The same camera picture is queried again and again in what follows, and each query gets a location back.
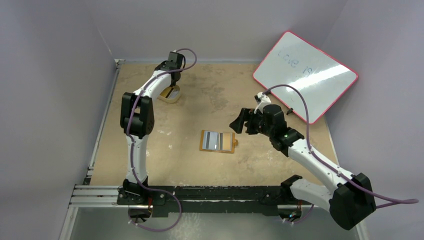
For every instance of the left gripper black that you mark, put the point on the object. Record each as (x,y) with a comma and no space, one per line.
(164,65)

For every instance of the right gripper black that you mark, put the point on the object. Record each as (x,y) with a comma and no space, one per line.
(249,121)

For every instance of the gold card with black stripe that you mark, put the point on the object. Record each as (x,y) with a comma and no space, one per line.
(225,142)

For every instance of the orange leather card holder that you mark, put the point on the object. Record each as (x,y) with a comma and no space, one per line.
(235,144)

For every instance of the grey card with stripe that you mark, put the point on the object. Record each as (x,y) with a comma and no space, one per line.
(210,140)

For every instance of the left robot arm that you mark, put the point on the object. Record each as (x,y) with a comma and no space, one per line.
(137,119)

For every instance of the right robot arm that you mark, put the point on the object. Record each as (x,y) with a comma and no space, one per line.
(344,195)

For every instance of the beige oval card tray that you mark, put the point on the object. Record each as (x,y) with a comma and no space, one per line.
(170,94)

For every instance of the pink framed whiteboard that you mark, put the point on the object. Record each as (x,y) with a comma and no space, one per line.
(307,79)

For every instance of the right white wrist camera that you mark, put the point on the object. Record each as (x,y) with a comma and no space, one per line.
(262,100)

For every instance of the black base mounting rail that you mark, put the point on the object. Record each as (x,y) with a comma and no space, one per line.
(266,200)

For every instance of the aluminium table frame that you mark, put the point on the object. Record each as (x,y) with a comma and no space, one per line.
(212,96)

